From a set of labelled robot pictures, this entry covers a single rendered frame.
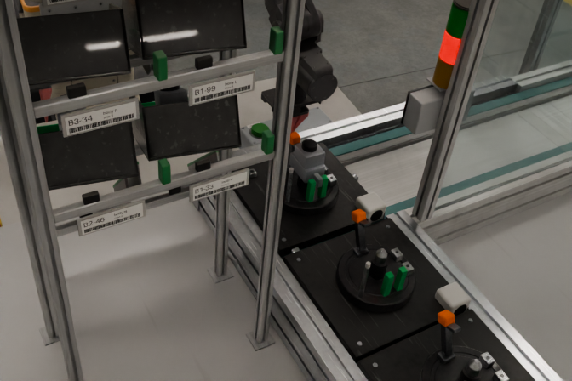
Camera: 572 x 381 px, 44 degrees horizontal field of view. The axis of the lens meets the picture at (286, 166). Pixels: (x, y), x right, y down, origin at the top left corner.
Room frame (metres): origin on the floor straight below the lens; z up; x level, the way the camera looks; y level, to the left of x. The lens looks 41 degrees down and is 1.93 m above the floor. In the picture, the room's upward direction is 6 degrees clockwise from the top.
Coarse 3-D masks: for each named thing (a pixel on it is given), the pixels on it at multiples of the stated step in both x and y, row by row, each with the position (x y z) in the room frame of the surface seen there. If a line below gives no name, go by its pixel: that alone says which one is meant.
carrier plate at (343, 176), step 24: (240, 168) 1.09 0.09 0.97; (264, 168) 1.10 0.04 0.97; (336, 168) 1.13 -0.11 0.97; (240, 192) 1.02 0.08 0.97; (264, 192) 1.03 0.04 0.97; (360, 192) 1.06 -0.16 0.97; (288, 216) 0.97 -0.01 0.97; (312, 216) 0.98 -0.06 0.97; (336, 216) 0.99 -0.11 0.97; (384, 216) 1.01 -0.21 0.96; (288, 240) 0.91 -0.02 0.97; (312, 240) 0.92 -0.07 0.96
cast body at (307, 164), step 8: (296, 144) 1.05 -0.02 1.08; (304, 144) 1.04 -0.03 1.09; (312, 144) 1.05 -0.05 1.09; (296, 152) 1.04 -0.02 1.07; (304, 152) 1.03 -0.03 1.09; (312, 152) 1.03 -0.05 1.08; (320, 152) 1.04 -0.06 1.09; (296, 160) 1.04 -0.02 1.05; (304, 160) 1.02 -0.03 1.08; (312, 160) 1.02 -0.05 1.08; (320, 160) 1.03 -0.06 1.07; (296, 168) 1.04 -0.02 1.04; (304, 168) 1.02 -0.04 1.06; (312, 168) 1.02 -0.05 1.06; (320, 168) 1.03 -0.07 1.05; (304, 176) 1.01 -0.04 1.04; (312, 176) 1.02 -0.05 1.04; (320, 176) 1.01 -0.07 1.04; (320, 184) 1.00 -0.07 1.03
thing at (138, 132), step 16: (144, 112) 0.74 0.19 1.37; (160, 112) 0.74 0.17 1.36; (176, 112) 0.75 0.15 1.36; (192, 112) 0.76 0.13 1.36; (208, 112) 0.76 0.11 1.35; (224, 112) 0.77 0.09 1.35; (144, 128) 0.73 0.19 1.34; (160, 128) 0.73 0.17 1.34; (176, 128) 0.74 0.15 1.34; (192, 128) 0.75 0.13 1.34; (208, 128) 0.75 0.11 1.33; (224, 128) 0.76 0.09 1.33; (144, 144) 0.73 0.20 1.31; (160, 144) 0.72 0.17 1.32; (176, 144) 0.73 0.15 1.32; (192, 144) 0.74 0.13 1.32; (208, 144) 0.75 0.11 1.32; (224, 144) 0.75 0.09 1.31; (240, 144) 0.76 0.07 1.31
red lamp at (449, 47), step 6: (444, 36) 1.05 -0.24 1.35; (450, 36) 1.04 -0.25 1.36; (444, 42) 1.04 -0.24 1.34; (450, 42) 1.03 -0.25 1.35; (456, 42) 1.03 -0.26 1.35; (444, 48) 1.04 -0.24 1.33; (450, 48) 1.03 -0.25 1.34; (456, 48) 1.03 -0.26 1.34; (444, 54) 1.04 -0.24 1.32; (450, 54) 1.03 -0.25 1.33; (456, 54) 1.03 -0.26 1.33; (444, 60) 1.04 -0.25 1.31; (450, 60) 1.03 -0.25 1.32
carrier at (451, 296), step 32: (384, 224) 0.98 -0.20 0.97; (288, 256) 0.87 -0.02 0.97; (320, 256) 0.88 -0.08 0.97; (352, 256) 0.87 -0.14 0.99; (384, 256) 0.83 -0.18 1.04; (416, 256) 0.90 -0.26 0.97; (320, 288) 0.80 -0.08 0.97; (352, 288) 0.79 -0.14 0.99; (384, 288) 0.79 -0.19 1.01; (416, 288) 0.83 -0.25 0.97; (448, 288) 0.82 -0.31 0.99; (352, 320) 0.74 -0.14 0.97; (384, 320) 0.75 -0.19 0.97; (416, 320) 0.76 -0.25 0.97; (352, 352) 0.68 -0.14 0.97
